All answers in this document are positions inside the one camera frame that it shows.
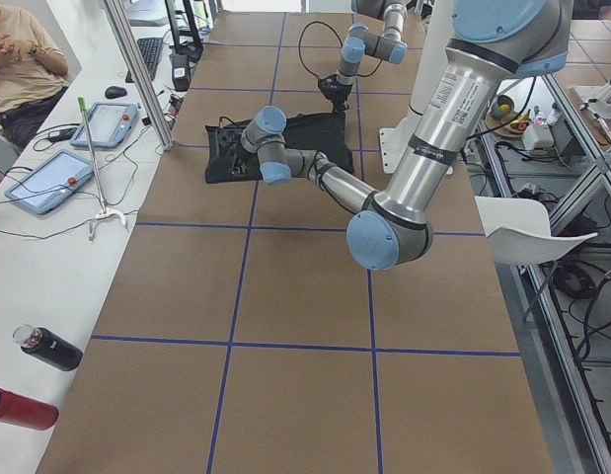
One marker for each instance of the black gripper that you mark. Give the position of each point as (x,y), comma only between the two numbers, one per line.
(340,93)

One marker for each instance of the black graphic t-shirt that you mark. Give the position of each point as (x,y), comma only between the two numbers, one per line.
(229,161)

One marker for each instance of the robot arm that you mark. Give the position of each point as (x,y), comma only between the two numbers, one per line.
(483,43)
(360,42)

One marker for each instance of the fruit bowl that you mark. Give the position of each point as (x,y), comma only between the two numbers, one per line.
(504,118)

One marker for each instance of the black keyboard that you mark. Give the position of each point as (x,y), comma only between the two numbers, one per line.
(151,52)

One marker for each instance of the white chair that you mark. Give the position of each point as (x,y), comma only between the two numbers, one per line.
(519,231)

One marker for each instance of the black computer mouse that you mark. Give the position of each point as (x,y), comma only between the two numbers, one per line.
(114,92)

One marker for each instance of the far teach pendant tablet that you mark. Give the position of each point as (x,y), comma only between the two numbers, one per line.
(111,123)

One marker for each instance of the teach pendant tablet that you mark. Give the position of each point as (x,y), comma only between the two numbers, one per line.
(48,185)
(111,123)

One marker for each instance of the green tipped grabber stick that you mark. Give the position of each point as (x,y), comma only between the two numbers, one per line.
(106,211)

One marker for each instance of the near teach pendant tablet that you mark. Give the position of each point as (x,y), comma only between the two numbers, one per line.
(48,185)

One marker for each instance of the seated person beige shirt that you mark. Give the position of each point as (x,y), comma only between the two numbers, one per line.
(33,72)

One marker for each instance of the black water bottle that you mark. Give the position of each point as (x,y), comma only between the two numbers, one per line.
(46,346)

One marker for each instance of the red water bottle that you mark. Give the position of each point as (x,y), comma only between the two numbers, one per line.
(25,412)

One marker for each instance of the aluminium frame post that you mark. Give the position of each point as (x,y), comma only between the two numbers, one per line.
(136,66)

